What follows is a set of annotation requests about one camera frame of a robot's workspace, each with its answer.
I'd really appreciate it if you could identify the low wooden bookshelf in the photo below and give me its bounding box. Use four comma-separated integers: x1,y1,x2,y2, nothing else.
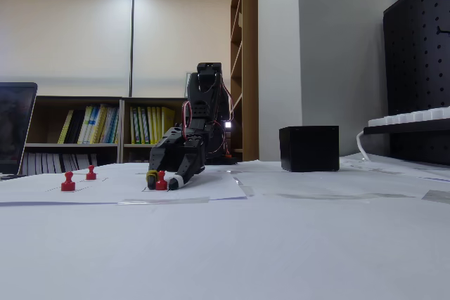
120,97,189,164
23,95,123,176

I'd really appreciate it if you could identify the black square bin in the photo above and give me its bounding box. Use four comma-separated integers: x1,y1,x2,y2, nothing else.
278,125,340,173

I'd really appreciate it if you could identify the white power cable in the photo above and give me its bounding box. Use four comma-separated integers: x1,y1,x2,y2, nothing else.
356,129,375,161

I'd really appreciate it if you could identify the paper sheet with drawn squares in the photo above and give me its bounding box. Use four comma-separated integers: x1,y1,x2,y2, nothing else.
0,164,248,206

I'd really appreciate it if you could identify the tall wooden bookshelf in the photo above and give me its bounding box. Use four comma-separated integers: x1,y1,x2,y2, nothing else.
230,0,260,162

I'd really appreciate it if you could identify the white blue book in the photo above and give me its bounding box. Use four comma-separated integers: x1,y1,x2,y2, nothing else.
140,107,151,145

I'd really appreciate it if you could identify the black pegboard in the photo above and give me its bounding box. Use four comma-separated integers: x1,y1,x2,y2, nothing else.
382,0,450,167

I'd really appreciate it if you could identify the black laptop screen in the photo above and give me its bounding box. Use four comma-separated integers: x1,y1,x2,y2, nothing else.
0,81,38,178

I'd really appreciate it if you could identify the wide yellow binder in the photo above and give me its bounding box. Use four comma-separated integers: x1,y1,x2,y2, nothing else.
162,106,176,145

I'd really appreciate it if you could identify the slim yellow binder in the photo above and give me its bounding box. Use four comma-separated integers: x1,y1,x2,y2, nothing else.
129,106,137,145
150,106,159,145
156,106,164,145

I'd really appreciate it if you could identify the white power strip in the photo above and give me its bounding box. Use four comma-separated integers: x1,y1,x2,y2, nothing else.
368,105,450,128

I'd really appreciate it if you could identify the black shelf bar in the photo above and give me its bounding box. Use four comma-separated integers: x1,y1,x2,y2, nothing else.
363,118,450,136

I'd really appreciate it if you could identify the slanted yellow book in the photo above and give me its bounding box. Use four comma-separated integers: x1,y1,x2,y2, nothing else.
57,109,75,145

